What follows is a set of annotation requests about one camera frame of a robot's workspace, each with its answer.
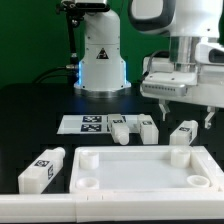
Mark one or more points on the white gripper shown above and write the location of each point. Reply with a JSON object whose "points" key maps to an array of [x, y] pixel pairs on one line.
{"points": [[203, 87]]}

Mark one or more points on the white desk top tray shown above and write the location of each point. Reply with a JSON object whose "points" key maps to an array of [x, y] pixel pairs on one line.
{"points": [[142, 169]]}

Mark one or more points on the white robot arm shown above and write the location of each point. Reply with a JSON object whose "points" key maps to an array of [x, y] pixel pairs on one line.
{"points": [[185, 22]]}

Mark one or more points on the white right fence bar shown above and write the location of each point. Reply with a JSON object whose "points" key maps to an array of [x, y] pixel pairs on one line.
{"points": [[211, 163]]}

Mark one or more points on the white fence bar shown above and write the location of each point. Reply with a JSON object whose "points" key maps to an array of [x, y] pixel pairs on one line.
{"points": [[211, 163], [127, 207]]}

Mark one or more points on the white marker sheet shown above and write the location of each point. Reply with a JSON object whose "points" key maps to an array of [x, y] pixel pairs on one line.
{"points": [[94, 124]]}

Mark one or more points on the white front fence bar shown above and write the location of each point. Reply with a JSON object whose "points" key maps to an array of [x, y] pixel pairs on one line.
{"points": [[127, 207]]}

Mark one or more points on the black camera on stand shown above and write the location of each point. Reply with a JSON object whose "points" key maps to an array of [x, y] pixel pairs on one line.
{"points": [[75, 10]]}

